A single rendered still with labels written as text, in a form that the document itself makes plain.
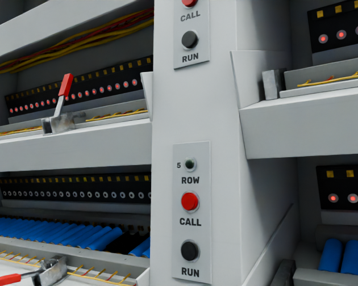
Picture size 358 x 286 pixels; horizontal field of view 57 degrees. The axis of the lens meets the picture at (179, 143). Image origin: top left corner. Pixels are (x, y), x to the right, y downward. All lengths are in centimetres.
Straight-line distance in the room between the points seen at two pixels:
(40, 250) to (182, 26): 37
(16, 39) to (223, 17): 37
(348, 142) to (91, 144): 27
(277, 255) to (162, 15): 27
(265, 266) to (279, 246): 5
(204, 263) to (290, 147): 12
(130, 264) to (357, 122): 28
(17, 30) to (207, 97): 38
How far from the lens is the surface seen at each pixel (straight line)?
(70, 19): 51
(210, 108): 30
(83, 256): 47
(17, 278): 45
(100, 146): 39
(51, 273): 47
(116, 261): 43
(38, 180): 74
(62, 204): 70
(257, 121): 29
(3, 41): 64
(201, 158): 30
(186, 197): 30
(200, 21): 34
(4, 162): 56
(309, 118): 27
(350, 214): 43
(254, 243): 31
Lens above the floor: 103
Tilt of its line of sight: 8 degrees up
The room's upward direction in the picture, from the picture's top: straight up
